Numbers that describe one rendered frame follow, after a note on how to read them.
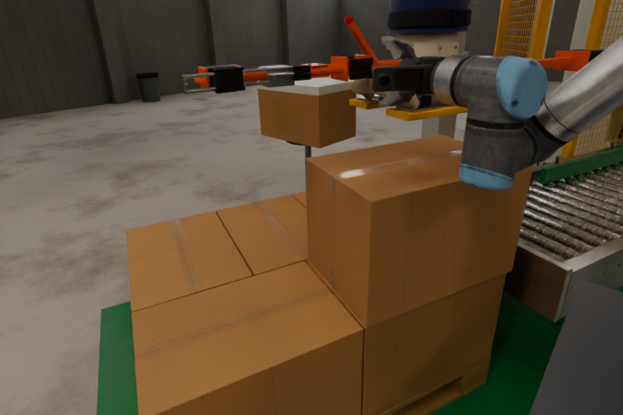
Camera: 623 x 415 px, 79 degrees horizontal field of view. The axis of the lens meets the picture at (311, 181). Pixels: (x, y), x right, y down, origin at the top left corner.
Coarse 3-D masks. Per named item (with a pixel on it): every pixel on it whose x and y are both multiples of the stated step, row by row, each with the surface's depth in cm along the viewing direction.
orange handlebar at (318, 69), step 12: (384, 60) 106; (396, 60) 107; (540, 60) 92; (552, 60) 94; (564, 60) 96; (252, 72) 86; (264, 72) 87; (312, 72) 92; (324, 72) 94; (336, 72) 95; (204, 84) 83
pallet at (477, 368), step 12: (468, 372) 142; (480, 372) 147; (444, 384) 137; (456, 384) 146; (468, 384) 145; (480, 384) 150; (420, 396) 132; (432, 396) 144; (444, 396) 144; (456, 396) 144; (396, 408) 128; (408, 408) 140; (420, 408) 140; (432, 408) 140
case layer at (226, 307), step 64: (128, 256) 147; (192, 256) 145; (256, 256) 144; (192, 320) 113; (256, 320) 112; (320, 320) 111; (448, 320) 125; (192, 384) 92; (256, 384) 96; (320, 384) 107; (384, 384) 121
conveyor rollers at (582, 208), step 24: (600, 168) 223; (528, 192) 191; (552, 192) 196; (576, 192) 194; (600, 192) 192; (528, 216) 171; (552, 216) 171; (576, 216) 170; (600, 216) 169; (528, 240) 154; (552, 240) 148; (576, 240) 147; (600, 240) 147
